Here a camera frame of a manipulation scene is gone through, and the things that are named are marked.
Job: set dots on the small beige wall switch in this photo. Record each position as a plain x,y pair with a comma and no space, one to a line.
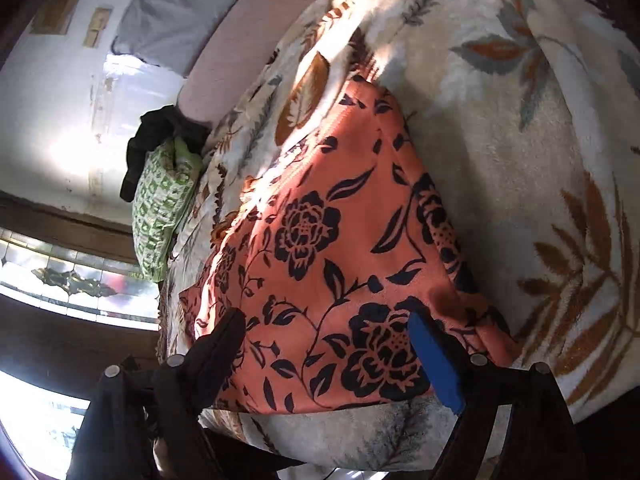
98,28

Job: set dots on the black cloth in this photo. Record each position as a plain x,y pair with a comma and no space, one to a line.
150,135

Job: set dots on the green patterned pillow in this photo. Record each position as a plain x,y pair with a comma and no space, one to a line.
155,210

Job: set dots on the pink bolster cushion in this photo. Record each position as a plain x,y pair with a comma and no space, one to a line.
235,60

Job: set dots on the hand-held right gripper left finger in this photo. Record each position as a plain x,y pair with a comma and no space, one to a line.
220,355

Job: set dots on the stained glass window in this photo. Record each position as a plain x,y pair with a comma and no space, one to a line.
75,285

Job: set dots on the orange floral shirt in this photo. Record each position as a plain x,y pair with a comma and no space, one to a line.
340,240

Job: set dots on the white leaf print blanket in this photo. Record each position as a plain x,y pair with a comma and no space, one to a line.
500,160

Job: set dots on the grey pillow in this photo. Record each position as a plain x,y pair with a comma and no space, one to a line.
190,15

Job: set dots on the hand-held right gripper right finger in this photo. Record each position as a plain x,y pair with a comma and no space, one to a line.
435,360

